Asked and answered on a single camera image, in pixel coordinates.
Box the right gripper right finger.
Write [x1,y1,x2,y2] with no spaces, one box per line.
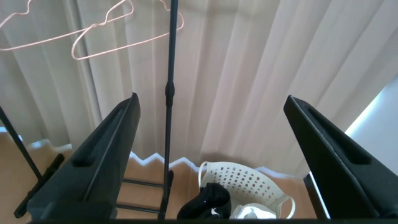
[283,95,398,219]

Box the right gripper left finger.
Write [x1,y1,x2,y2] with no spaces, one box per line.
[27,92,141,220]

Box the black garment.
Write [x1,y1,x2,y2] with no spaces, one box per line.
[177,182,233,220]

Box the pink clothes hanger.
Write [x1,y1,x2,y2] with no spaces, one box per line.
[0,0,135,52]
[70,0,185,62]

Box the white laundry basket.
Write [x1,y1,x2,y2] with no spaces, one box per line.
[198,161,296,220]

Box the black clothes rack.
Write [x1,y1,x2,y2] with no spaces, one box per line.
[0,0,180,220]

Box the white garment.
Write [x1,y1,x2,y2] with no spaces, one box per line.
[231,202,277,220]

